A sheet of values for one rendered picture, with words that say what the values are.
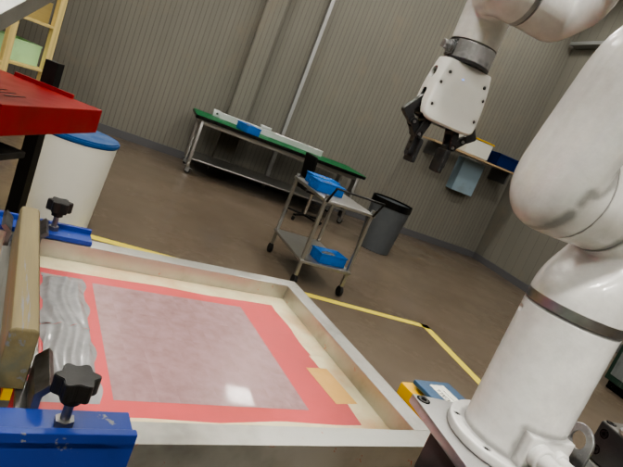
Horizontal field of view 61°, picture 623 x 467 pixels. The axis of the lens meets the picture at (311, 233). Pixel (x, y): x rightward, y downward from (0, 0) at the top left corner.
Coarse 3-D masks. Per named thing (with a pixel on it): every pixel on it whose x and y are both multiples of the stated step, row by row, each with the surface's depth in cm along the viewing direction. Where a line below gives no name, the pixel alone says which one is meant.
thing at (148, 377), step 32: (128, 352) 78; (160, 352) 82; (192, 352) 85; (224, 352) 90; (256, 352) 94; (128, 384) 71; (160, 384) 74; (192, 384) 77; (224, 384) 80; (256, 384) 84; (288, 384) 88; (160, 416) 67; (192, 416) 70; (224, 416) 73; (256, 416) 76; (288, 416) 79; (320, 416) 82; (352, 416) 86
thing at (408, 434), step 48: (0, 240) 94; (48, 240) 97; (240, 288) 119; (288, 288) 124; (336, 336) 106; (384, 384) 94; (144, 432) 58; (192, 432) 61; (240, 432) 65; (288, 432) 69; (336, 432) 73; (384, 432) 78
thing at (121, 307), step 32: (96, 288) 94; (128, 288) 99; (160, 288) 104; (96, 320) 84; (128, 320) 87; (160, 320) 92; (192, 320) 96; (224, 320) 102; (256, 320) 107; (288, 352) 99
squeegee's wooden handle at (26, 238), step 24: (24, 216) 84; (24, 240) 76; (24, 264) 69; (24, 288) 63; (24, 312) 58; (0, 336) 63; (24, 336) 56; (0, 360) 56; (24, 360) 57; (0, 384) 57; (24, 384) 58
